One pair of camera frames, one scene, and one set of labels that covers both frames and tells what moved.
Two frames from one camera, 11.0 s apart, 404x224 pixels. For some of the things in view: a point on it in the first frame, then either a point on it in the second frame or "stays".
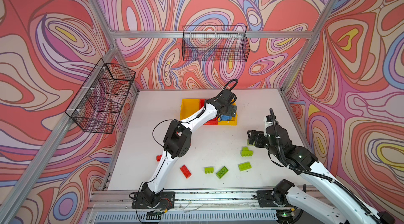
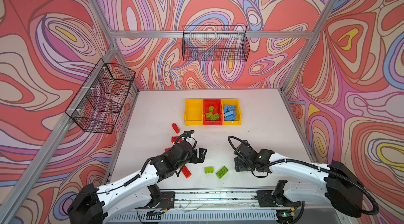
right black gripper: [259, 136] -> [239, 165]
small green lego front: [209, 170] stays
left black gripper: [230, 113] -> [201, 158]
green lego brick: [222, 172] stays
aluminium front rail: [238, 200] stays
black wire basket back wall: [217, 43] stays
